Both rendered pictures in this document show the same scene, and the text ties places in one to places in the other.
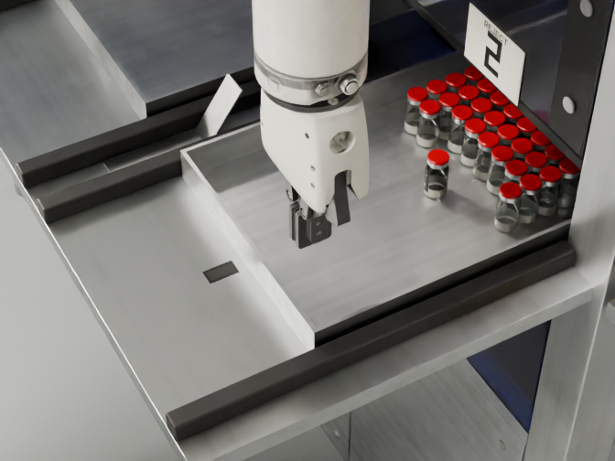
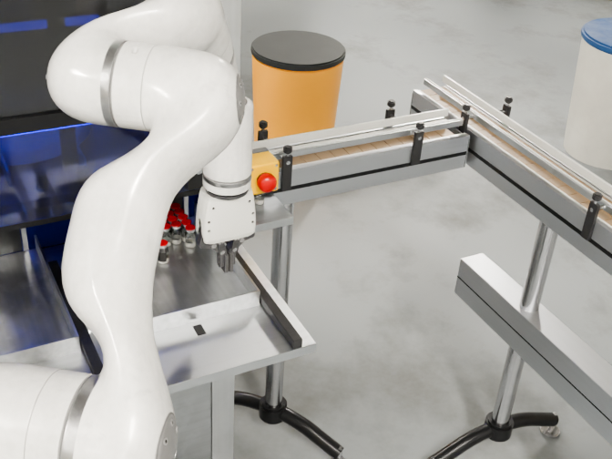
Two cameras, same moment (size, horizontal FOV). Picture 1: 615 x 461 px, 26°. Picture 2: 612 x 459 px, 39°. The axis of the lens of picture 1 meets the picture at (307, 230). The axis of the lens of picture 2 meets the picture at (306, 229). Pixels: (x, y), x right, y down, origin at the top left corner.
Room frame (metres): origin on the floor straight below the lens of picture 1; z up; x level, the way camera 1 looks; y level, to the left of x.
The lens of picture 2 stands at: (0.63, 1.28, 1.89)
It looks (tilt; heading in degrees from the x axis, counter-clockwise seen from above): 33 degrees down; 270
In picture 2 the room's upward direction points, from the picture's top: 4 degrees clockwise
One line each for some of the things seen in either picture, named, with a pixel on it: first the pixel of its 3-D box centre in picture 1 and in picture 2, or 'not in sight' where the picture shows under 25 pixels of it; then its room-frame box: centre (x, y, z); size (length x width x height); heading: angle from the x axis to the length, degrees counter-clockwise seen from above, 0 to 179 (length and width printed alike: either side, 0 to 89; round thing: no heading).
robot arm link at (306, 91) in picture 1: (312, 60); (228, 178); (0.78, 0.00, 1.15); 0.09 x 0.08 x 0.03; 29
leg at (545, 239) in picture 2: not in sight; (522, 333); (0.05, -0.50, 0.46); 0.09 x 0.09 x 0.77; 29
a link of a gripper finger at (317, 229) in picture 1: (320, 221); (234, 251); (0.77, -0.01, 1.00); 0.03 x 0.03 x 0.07; 29
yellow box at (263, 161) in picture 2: not in sight; (257, 171); (0.75, -0.32, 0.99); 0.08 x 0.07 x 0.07; 119
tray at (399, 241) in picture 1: (403, 186); (164, 264); (0.91, -0.09, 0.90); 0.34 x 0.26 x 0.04; 119
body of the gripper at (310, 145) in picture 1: (310, 123); (226, 209); (0.78, 0.00, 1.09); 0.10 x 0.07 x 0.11; 29
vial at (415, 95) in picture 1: (416, 111); not in sight; (1.02, -0.11, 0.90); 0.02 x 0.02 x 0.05
